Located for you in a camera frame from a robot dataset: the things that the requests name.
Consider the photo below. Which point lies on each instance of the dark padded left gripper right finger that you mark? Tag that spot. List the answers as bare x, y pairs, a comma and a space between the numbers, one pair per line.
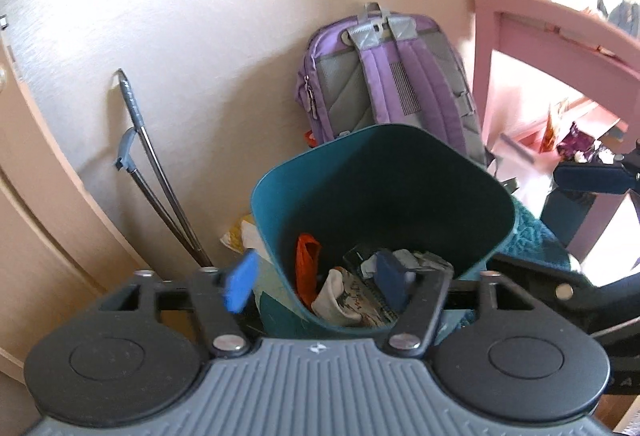
394, 280

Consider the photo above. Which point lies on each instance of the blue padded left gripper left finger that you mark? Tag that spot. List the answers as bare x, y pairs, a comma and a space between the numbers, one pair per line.
237, 282

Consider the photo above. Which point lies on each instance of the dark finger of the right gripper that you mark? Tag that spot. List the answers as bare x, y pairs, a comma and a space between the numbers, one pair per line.
613, 179

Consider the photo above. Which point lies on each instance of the red plastic bag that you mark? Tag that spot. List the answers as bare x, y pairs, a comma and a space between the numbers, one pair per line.
306, 268

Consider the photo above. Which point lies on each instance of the teal plastic trash bin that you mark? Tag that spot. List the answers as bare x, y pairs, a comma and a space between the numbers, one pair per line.
389, 186

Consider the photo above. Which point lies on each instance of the pink wooden chair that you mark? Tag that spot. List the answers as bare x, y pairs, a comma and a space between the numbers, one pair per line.
580, 50

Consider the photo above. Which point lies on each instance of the purple toy under chair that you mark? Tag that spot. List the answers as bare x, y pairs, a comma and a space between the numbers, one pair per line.
580, 147

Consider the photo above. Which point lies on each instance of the chevron patterned quilt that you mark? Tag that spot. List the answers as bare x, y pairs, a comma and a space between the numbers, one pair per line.
535, 240

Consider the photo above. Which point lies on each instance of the cream wooden door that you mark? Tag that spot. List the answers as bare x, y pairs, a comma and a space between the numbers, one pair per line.
59, 250

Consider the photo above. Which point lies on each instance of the purple grey backpack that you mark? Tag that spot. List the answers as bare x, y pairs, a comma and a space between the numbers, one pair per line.
380, 67

